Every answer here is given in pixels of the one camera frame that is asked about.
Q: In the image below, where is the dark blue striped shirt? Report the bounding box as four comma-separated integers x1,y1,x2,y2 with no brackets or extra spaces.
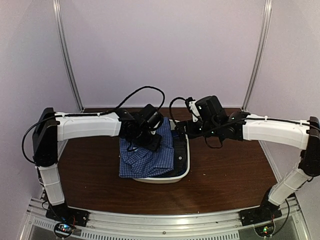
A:
158,130,188,178

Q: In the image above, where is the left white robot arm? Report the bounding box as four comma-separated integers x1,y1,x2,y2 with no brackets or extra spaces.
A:
32,104,164,222

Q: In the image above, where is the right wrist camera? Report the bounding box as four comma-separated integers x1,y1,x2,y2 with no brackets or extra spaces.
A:
186,95,228,122

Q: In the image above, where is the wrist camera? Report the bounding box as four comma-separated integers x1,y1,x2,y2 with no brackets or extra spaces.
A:
186,95,228,122
135,104,164,131

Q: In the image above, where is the white plastic basket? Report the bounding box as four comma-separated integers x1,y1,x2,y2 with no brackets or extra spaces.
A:
134,119,191,184

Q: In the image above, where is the right round circuit board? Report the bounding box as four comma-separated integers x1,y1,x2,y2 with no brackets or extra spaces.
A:
254,222,275,238

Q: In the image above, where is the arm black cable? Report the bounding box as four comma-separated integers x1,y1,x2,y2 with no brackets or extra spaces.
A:
168,96,193,123
109,85,166,118

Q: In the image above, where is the aluminium front rail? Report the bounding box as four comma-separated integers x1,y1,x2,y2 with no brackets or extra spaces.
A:
17,197,310,240

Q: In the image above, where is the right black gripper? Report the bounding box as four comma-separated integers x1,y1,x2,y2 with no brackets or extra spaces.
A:
175,118,220,140

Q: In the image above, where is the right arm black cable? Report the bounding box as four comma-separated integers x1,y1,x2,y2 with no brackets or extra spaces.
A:
168,96,193,123

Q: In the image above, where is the round circuit board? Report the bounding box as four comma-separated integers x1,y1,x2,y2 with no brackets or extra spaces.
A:
53,222,76,238
254,222,275,238

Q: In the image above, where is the right aluminium frame post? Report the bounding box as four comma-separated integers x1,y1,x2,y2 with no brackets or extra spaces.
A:
241,0,273,110

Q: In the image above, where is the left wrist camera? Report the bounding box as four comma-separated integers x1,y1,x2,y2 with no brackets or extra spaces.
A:
135,104,164,131

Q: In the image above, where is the left round circuit board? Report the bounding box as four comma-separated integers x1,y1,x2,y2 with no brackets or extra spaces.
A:
53,222,76,238

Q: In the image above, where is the blue checked long sleeve shirt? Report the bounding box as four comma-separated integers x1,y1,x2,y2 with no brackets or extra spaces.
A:
119,117,175,179

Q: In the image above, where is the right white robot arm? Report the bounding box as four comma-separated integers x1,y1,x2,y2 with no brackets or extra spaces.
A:
174,111,320,221

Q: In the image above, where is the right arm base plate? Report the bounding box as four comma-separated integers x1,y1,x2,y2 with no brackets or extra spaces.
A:
239,206,282,227

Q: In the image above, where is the left aluminium frame post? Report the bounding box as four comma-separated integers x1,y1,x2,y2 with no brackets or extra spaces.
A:
52,0,84,112

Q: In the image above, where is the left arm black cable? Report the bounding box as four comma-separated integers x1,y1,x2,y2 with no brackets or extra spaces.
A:
109,85,166,118

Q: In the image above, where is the aluminium frame post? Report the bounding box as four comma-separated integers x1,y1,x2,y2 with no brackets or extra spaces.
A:
52,0,84,112
241,0,273,110

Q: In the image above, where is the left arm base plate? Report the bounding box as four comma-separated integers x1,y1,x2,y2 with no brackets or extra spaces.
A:
45,208,89,227

